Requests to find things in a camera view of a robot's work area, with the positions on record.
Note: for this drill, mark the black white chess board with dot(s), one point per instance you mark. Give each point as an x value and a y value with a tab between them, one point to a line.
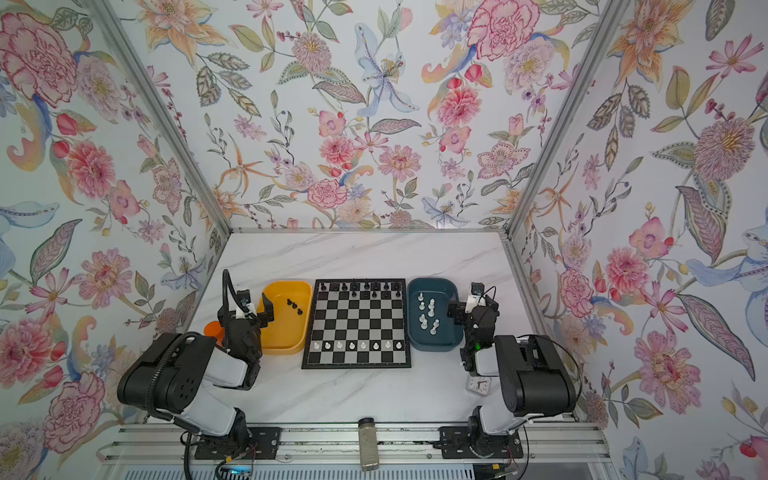
357	320

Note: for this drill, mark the white chess pieces row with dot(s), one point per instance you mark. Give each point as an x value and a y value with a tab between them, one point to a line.
356	345

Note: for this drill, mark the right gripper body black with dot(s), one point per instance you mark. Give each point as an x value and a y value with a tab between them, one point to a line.
459	313

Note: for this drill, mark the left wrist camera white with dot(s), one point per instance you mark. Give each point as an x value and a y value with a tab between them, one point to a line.
243	303

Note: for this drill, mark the black pieces in yellow tray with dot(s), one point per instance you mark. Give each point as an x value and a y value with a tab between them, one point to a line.
293	305

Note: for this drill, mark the teal plastic tray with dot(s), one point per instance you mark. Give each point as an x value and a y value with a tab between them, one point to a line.
449	335

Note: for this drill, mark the black chess pieces row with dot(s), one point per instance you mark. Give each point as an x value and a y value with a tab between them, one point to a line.
362	290

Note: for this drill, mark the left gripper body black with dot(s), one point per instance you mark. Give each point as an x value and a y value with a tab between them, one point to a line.
261	318

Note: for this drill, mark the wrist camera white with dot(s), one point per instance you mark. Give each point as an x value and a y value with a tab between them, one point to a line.
243	303
476	297

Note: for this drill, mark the white pieces in teal tray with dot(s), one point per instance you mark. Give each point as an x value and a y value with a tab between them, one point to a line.
427	319

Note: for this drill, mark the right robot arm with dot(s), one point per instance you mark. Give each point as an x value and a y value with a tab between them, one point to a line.
533	383

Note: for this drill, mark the glass spice jar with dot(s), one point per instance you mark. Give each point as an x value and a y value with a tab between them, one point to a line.
368	444

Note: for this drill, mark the small white alarm clock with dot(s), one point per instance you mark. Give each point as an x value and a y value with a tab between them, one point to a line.
479	385

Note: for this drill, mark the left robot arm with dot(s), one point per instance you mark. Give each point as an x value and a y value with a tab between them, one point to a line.
172	379

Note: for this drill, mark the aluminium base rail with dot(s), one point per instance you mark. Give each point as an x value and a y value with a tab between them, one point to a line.
293	444

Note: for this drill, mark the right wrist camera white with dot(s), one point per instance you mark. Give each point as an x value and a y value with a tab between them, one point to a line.
476	297

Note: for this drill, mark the yellow plastic tray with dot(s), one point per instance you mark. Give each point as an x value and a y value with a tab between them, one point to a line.
286	335

